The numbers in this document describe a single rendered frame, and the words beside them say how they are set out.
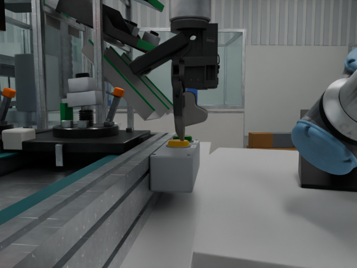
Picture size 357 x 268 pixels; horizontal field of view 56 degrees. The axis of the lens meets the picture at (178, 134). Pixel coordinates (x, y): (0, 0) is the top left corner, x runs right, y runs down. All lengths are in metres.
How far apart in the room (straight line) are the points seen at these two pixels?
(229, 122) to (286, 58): 5.41
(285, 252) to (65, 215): 0.28
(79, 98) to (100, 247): 0.46
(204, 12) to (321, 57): 9.73
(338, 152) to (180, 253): 0.29
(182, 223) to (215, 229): 0.05
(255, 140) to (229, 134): 1.56
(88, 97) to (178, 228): 0.36
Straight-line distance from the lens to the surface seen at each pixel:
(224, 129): 4.76
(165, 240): 0.47
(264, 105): 9.67
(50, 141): 0.67
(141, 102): 0.93
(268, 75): 9.71
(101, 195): 0.33
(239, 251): 0.45
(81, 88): 0.74
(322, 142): 0.57
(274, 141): 6.40
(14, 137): 0.70
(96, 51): 0.97
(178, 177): 0.53
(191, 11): 0.60
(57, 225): 0.26
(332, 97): 0.57
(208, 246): 0.46
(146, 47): 1.00
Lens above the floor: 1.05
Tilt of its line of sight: 6 degrees down
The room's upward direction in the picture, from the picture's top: straight up
